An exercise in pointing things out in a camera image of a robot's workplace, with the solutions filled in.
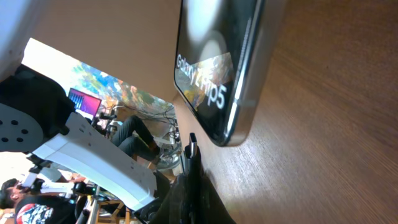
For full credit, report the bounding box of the pink computer monitor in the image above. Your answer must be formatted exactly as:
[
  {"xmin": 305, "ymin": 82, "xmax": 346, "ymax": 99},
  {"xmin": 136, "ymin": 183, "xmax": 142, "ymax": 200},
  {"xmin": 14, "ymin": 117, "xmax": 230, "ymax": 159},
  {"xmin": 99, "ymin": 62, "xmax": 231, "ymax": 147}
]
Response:
[{"xmin": 68, "ymin": 88, "xmax": 102, "ymax": 120}]

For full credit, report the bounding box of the seated person in dark trousers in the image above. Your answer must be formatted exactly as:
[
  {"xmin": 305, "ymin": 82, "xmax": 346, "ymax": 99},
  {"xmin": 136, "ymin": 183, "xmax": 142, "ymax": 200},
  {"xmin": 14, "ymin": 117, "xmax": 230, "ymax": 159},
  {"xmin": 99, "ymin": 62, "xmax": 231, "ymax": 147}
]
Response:
[{"xmin": 111, "ymin": 115, "xmax": 160, "ymax": 164}]

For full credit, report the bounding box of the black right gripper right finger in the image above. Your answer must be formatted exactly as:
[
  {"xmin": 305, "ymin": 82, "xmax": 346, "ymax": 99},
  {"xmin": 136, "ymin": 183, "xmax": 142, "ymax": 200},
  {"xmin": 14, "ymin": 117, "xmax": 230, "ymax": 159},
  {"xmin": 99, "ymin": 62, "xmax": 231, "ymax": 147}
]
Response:
[{"xmin": 198, "ymin": 175, "xmax": 236, "ymax": 224}]

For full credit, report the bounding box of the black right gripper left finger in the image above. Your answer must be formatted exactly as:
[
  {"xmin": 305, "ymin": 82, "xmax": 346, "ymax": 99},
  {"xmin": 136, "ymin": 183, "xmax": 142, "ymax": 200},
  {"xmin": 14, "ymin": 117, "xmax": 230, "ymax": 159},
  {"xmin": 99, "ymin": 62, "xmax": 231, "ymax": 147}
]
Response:
[{"xmin": 149, "ymin": 174, "xmax": 190, "ymax": 224}]

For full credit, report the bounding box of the person in black shirt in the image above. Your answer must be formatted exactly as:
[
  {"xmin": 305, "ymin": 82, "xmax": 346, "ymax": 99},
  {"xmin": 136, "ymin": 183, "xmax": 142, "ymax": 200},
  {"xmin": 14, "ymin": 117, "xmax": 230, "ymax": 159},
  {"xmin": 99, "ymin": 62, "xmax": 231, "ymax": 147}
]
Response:
[{"xmin": 1, "ymin": 179, "xmax": 77, "ymax": 224}]

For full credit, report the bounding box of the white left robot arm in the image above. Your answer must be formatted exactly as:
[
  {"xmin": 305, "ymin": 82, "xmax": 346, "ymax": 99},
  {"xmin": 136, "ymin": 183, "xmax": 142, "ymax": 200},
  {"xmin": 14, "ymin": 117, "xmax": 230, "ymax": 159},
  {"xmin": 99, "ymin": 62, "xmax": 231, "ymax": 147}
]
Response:
[{"xmin": 1, "ymin": 0, "xmax": 157, "ymax": 211}]

